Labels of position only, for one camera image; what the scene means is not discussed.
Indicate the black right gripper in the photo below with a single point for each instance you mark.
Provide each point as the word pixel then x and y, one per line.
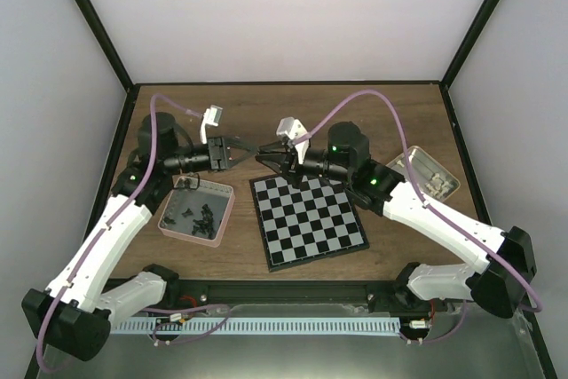
pixel 288 161

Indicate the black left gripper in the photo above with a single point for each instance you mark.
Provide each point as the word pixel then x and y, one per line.
pixel 218 156

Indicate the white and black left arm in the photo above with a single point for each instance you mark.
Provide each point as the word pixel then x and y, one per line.
pixel 74 313

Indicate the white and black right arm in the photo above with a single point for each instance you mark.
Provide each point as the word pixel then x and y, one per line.
pixel 495 264

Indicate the pile of black chess pieces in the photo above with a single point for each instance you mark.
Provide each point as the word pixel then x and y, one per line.
pixel 189 210

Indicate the pile of white chess pieces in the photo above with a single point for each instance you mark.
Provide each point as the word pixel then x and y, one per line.
pixel 437 183

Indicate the black and silver chessboard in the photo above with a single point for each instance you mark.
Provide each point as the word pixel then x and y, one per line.
pixel 305 224

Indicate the pink tray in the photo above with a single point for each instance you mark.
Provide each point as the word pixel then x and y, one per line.
pixel 223 201

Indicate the gold metal tin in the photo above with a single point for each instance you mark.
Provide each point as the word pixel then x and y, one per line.
pixel 421 170

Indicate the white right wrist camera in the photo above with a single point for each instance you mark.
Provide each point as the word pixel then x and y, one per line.
pixel 292 133

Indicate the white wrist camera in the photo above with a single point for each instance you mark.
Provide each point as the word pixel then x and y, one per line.
pixel 292 133
pixel 210 118

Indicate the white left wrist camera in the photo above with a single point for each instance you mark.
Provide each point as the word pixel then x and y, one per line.
pixel 210 118

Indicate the light blue slotted cable duct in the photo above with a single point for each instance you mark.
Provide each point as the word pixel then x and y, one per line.
pixel 372 326

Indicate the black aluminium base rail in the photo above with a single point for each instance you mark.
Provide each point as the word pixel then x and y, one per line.
pixel 392 296

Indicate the black frame post left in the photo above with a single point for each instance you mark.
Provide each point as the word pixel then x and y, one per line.
pixel 99 31

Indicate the black frame post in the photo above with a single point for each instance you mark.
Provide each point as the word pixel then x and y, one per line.
pixel 475 30
pixel 99 31

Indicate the black frame post right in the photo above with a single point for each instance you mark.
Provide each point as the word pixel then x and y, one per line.
pixel 475 30

